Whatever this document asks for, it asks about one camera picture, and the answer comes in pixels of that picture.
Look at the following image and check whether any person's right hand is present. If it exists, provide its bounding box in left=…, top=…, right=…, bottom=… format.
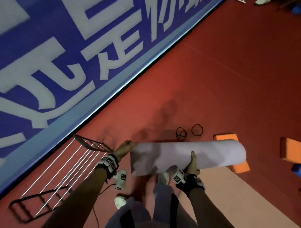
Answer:
left=187, top=151, right=200, bottom=176

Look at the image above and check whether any person's left hand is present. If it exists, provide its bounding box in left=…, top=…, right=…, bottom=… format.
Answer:
left=114, top=140, right=139, bottom=163

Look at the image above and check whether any lilac yoga mat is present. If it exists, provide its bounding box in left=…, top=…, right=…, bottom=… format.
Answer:
left=130, top=139, right=247, bottom=177

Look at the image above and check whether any orange foam block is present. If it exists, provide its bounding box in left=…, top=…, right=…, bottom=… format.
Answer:
left=213, top=134, right=239, bottom=141
left=229, top=161, right=251, bottom=174
left=280, top=137, right=301, bottom=164

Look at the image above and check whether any peach yoga mat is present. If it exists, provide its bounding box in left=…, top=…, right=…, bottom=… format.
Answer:
left=175, top=165, right=299, bottom=228

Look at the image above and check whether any blue foam block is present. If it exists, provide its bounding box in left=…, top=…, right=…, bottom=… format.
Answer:
left=291, top=164, right=301, bottom=179

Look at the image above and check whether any person's left forearm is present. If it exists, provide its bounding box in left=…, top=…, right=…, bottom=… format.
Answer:
left=42, top=168, right=108, bottom=228

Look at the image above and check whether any person's white shoe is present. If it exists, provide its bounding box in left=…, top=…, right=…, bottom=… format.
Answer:
left=114, top=196, right=127, bottom=210
left=158, top=173, right=170, bottom=185

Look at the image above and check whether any black wristband with marker tags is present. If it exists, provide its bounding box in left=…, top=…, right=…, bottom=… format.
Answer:
left=95, top=154, right=119, bottom=180
left=176, top=174, right=205, bottom=197

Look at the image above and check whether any black metal mat rack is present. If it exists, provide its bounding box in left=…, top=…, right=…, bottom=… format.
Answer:
left=9, top=134, right=113, bottom=222

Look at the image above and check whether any black cable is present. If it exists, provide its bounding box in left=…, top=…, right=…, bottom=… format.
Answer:
left=93, top=183, right=116, bottom=228

